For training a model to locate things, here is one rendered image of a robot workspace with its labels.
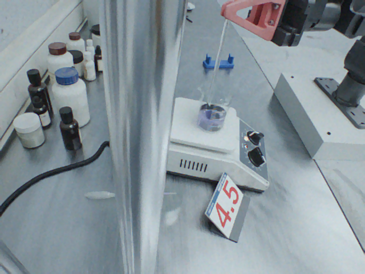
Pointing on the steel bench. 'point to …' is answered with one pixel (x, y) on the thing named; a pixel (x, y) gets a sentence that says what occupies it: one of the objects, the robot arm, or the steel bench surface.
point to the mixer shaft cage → (136, 119)
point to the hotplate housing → (213, 165)
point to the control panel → (251, 150)
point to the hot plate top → (192, 139)
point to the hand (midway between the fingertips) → (228, 10)
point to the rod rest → (219, 63)
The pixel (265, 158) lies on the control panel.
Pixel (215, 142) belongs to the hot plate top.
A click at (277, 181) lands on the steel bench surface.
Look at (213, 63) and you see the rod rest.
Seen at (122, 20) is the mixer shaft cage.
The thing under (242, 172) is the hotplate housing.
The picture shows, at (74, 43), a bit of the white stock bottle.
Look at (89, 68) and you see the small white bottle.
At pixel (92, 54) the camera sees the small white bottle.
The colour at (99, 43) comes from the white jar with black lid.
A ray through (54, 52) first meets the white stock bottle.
